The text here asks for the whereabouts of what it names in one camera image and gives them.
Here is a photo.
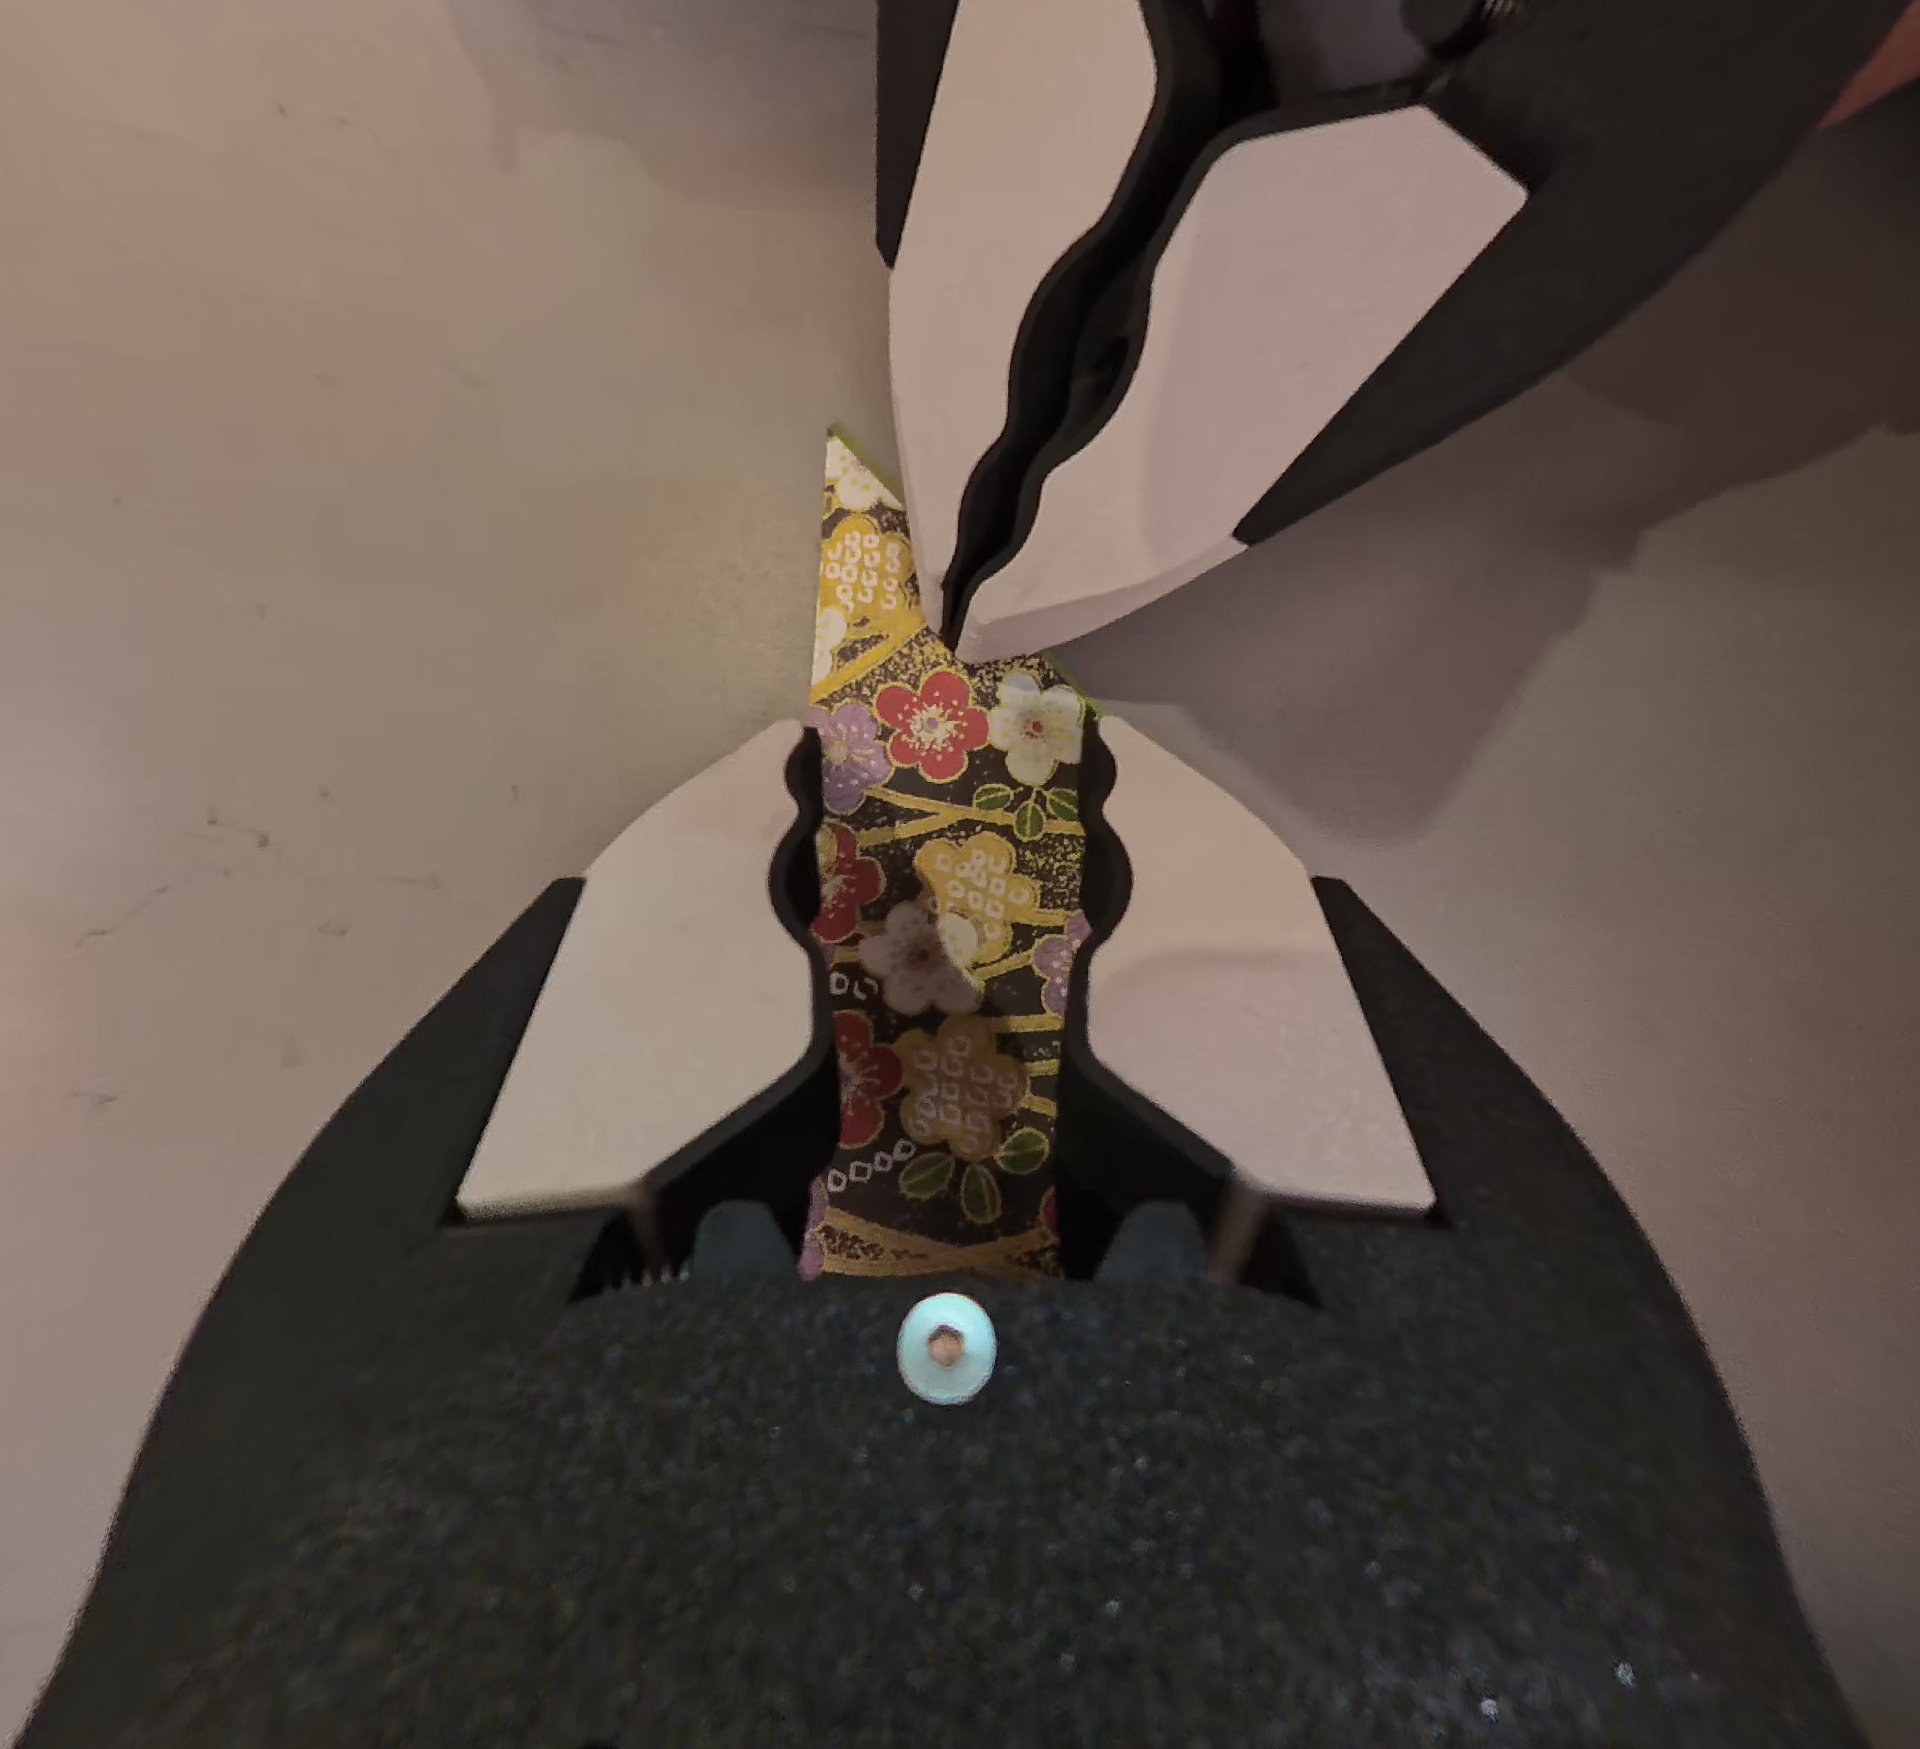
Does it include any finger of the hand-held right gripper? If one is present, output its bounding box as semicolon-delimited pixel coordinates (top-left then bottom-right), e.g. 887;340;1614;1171
957;103;1531;660
885;0;1220;650

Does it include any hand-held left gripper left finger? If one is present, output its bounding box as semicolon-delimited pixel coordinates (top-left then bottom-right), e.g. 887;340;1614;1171
452;722;836;1277

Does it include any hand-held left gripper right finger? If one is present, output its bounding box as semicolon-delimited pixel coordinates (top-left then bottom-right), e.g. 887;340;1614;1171
1058;718;1442;1283

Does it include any green floral origami paper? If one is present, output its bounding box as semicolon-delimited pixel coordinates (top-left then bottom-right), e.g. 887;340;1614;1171
800;430;1104;1283

